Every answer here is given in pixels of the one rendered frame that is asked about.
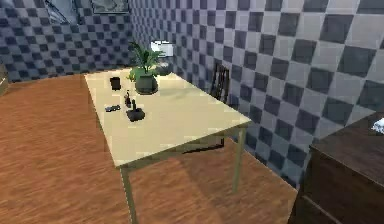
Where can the green house plant in pot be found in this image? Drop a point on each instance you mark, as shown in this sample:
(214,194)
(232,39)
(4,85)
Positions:
(145,71)

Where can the brown furniture edge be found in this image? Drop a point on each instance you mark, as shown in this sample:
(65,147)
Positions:
(3,80)

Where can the white crumpled object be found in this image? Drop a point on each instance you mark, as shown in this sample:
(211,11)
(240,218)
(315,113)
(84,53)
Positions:
(378,126)

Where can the grey framed wall picture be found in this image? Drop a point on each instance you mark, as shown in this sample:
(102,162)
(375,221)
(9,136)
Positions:
(61,10)

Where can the black cup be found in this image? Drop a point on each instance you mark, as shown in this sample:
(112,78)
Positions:
(115,83)

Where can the dark wooden chair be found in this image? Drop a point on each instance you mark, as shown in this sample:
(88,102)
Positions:
(220,82)

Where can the dark round bowl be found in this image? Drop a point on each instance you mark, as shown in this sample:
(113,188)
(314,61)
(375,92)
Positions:
(164,69)

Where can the black remote control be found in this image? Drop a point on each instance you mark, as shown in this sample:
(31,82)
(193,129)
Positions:
(112,108)

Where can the small black bottle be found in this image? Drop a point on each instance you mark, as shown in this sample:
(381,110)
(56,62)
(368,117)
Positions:
(127,99)

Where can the dark framed wall picture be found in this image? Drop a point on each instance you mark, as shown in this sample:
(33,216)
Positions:
(110,6)

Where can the dark brown wooden cabinet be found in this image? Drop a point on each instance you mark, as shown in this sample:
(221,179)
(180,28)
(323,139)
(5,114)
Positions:
(346,173)

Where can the pale yellow wooden table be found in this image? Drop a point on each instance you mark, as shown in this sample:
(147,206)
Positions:
(180,113)

